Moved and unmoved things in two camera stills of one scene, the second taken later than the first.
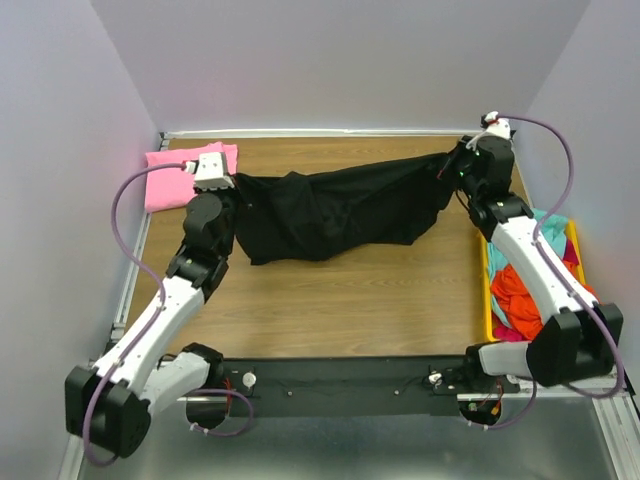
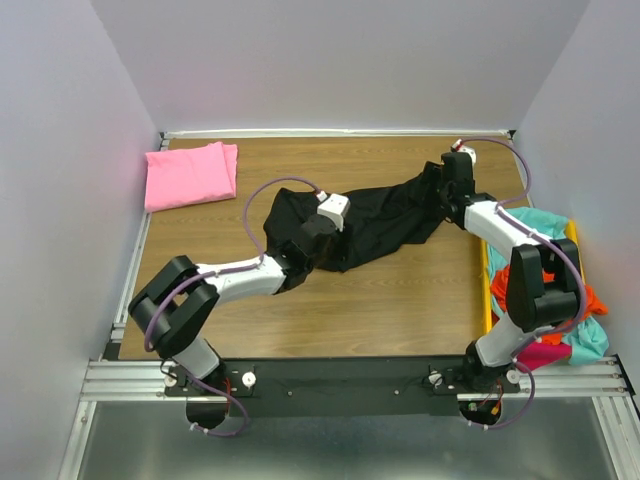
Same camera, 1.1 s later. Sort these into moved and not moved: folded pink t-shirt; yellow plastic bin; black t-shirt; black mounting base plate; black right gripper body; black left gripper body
Moved: black left gripper body; black t-shirt; black right gripper body
Not moved: yellow plastic bin; folded pink t-shirt; black mounting base plate
